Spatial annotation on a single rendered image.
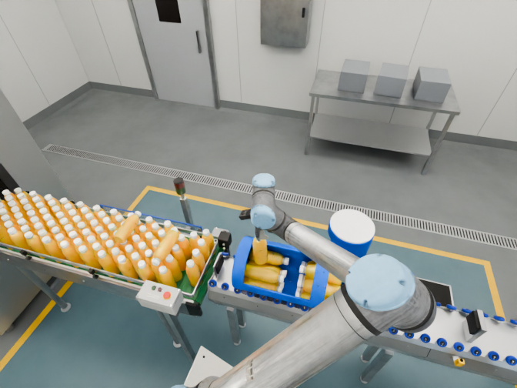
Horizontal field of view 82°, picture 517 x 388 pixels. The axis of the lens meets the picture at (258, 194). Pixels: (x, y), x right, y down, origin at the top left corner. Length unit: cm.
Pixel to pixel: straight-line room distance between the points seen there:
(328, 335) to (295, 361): 10
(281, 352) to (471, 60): 426
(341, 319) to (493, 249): 323
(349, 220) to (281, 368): 139
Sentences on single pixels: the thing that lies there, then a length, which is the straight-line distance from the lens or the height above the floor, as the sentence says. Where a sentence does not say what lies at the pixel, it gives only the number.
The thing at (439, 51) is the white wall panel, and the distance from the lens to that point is 450.
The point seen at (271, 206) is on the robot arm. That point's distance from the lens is 108.
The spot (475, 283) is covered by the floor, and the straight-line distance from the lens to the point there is 344.
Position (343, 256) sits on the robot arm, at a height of 177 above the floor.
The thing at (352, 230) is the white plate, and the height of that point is 104.
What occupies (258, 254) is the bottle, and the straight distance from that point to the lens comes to 149.
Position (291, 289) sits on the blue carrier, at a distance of 175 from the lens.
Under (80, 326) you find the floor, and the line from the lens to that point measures 309.
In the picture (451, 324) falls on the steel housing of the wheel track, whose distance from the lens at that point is 196.
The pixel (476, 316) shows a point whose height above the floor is 108.
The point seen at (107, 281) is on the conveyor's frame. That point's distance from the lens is 206.
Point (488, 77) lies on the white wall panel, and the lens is 475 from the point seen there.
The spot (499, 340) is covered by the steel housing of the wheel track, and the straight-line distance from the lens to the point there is 205.
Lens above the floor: 251
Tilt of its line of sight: 45 degrees down
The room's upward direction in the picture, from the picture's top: 1 degrees counter-clockwise
